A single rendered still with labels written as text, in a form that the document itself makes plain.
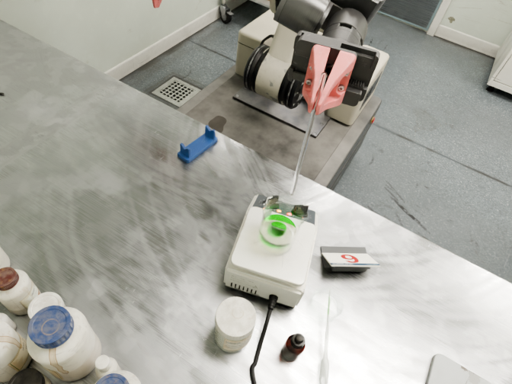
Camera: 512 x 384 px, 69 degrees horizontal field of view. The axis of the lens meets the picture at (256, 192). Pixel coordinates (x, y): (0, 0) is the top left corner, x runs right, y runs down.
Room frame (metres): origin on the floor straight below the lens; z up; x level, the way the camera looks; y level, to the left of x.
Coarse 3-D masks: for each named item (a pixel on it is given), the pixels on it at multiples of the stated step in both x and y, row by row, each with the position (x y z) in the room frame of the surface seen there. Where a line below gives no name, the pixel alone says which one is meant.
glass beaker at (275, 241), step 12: (264, 204) 0.34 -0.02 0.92; (276, 204) 0.36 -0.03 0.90; (288, 204) 0.36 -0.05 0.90; (300, 204) 0.35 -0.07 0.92; (264, 216) 0.32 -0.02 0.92; (288, 216) 0.36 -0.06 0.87; (300, 216) 0.34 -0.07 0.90; (264, 228) 0.31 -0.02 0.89; (276, 228) 0.30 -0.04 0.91; (264, 240) 0.31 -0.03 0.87; (276, 240) 0.30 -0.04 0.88; (288, 240) 0.31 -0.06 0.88; (276, 252) 0.30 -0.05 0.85
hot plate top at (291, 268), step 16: (256, 208) 0.39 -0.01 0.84; (256, 224) 0.36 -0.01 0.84; (304, 224) 0.38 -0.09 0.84; (240, 240) 0.32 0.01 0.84; (256, 240) 0.33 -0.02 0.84; (304, 240) 0.34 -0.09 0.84; (240, 256) 0.29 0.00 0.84; (256, 256) 0.30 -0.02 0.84; (272, 256) 0.30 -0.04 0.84; (288, 256) 0.31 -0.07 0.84; (304, 256) 0.31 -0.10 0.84; (256, 272) 0.27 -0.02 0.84; (272, 272) 0.27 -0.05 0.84; (288, 272) 0.28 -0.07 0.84; (304, 272) 0.28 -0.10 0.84
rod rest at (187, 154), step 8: (208, 128) 0.63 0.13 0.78; (200, 136) 0.62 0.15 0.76; (208, 136) 0.62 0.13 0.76; (192, 144) 0.59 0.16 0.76; (200, 144) 0.59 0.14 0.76; (208, 144) 0.60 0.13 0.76; (184, 152) 0.55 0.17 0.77; (192, 152) 0.56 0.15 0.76; (200, 152) 0.57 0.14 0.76; (184, 160) 0.54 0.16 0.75; (192, 160) 0.55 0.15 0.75
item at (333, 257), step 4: (328, 256) 0.37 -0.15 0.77; (332, 256) 0.37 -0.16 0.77; (336, 256) 0.37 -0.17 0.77; (340, 256) 0.37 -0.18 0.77; (344, 256) 0.37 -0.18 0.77; (348, 256) 0.38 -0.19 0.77; (352, 256) 0.38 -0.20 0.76; (356, 256) 0.38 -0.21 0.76; (360, 256) 0.38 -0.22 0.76; (364, 256) 0.38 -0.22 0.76; (368, 256) 0.38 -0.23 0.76; (332, 260) 0.35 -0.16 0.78; (336, 260) 0.35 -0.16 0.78; (340, 260) 0.36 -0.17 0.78; (344, 260) 0.36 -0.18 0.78; (348, 260) 0.36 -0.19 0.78; (352, 260) 0.36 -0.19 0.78; (356, 260) 0.36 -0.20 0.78; (360, 260) 0.37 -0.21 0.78; (364, 260) 0.37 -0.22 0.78; (368, 260) 0.37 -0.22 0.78; (372, 260) 0.37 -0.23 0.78
